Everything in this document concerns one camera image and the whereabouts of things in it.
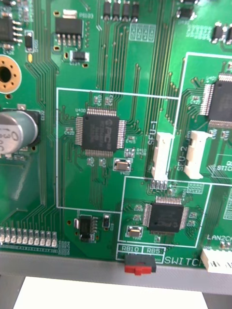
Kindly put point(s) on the milky plastic box with lid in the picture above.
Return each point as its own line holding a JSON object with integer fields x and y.
{"x": 108, "y": 294}

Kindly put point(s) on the green circuit board, grey frame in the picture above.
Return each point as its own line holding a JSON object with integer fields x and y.
{"x": 101, "y": 72}

